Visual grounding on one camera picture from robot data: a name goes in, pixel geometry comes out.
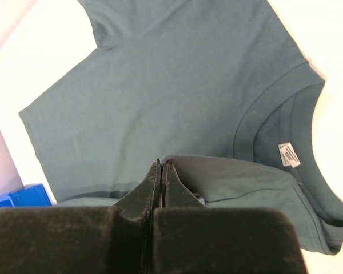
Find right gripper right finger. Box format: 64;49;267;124
153;162;307;273

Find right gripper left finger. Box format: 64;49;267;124
0;162;162;273

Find teal grey t-shirt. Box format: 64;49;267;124
19;1;343;255

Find blue plastic bin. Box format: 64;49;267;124
0;184;52;208

